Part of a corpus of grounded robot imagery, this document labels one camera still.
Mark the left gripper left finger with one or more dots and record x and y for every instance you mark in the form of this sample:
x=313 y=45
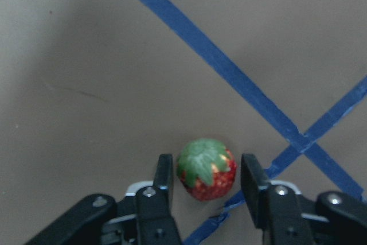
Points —
x=154 y=221

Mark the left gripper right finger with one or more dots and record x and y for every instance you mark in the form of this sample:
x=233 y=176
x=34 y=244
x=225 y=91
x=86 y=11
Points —
x=275 y=209

